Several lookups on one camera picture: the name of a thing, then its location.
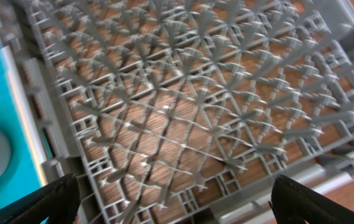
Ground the teal plastic tray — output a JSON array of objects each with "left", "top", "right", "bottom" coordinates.
[{"left": 0, "top": 46, "right": 47, "bottom": 209}]

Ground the grey dishwasher rack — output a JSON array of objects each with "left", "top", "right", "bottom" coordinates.
[{"left": 0, "top": 1, "right": 354, "bottom": 223}]

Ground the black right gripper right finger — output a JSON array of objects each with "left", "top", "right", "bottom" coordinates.
[{"left": 269, "top": 175, "right": 354, "bottom": 224}]

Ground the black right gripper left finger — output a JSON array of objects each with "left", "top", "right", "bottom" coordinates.
[{"left": 0, "top": 174, "right": 81, "bottom": 224}]

